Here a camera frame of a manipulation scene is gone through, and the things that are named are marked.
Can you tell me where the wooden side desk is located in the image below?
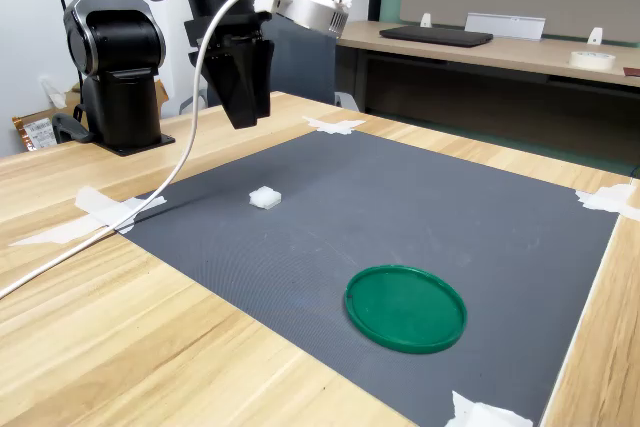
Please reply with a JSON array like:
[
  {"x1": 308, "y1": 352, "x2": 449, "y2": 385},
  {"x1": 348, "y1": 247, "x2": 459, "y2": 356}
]
[{"x1": 335, "y1": 19, "x2": 640, "y2": 168}]

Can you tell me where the brown cardboard box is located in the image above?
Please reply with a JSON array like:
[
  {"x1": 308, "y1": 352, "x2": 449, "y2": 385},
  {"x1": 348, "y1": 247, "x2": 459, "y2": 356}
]
[{"x1": 11, "y1": 78, "x2": 171, "y2": 154}]

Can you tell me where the masking tape roll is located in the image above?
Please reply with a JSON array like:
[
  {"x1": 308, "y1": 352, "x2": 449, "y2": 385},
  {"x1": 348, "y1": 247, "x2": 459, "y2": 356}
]
[{"x1": 568, "y1": 50, "x2": 617, "y2": 72}]

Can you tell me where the small white plastic terminal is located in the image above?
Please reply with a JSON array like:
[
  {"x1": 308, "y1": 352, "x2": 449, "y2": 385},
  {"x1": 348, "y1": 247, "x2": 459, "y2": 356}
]
[{"x1": 248, "y1": 185, "x2": 282, "y2": 212}]

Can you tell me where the black table clamp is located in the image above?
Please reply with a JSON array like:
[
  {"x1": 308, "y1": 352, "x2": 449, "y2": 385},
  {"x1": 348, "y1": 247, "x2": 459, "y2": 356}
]
[{"x1": 51, "y1": 113, "x2": 95, "y2": 144}]

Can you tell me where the dark grey mat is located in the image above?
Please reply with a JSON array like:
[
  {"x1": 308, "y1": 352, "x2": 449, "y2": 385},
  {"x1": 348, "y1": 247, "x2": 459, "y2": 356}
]
[{"x1": 117, "y1": 129, "x2": 621, "y2": 427}]

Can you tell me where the silver metal stand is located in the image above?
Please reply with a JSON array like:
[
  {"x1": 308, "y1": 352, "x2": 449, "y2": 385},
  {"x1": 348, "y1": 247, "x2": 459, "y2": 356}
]
[{"x1": 463, "y1": 12, "x2": 547, "y2": 43}]

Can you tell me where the white camera cable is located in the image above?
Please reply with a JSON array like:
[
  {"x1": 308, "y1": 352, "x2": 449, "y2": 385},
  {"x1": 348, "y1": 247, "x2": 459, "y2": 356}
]
[{"x1": 0, "y1": 0, "x2": 295, "y2": 301}]

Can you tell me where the white gripper camera box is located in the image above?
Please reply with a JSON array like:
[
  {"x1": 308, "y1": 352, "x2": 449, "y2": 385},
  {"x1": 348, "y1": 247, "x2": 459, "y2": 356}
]
[{"x1": 253, "y1": 0, "x2": 354, "y2": 41}]

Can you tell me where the black laptop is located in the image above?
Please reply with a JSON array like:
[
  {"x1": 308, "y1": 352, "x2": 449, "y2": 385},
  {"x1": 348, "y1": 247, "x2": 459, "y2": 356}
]
[{"x1": 378, "y1": 24, "x2": 495, "y2": 49}]

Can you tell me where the blue-grey office chair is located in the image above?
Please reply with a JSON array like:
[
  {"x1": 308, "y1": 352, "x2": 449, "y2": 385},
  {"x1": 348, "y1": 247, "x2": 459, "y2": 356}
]
[{"x1": 177, "y1": 14, "x2": 362, "y2": 116}]

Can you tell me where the white tape piece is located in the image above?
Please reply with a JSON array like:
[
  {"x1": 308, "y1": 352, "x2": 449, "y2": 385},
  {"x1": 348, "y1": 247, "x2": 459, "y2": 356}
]
[
  {"x1": 444, "y1": 390, "x2": 535, "y2": 427},
  {"x1": 574, "y1": 183, "x2": 640, "y2": 222},
  {"x1": 302, "y1": 115, "x2": 367, "y2": 137},
  {"x1": 8, "y1": 185, "x2": 168, "y2": 248}
]

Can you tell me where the round green lid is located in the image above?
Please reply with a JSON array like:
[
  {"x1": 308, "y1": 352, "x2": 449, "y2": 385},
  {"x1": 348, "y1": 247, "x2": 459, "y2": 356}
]
[{"x1": 344, "y1": 264, "x2": 469, "y2": 355}]

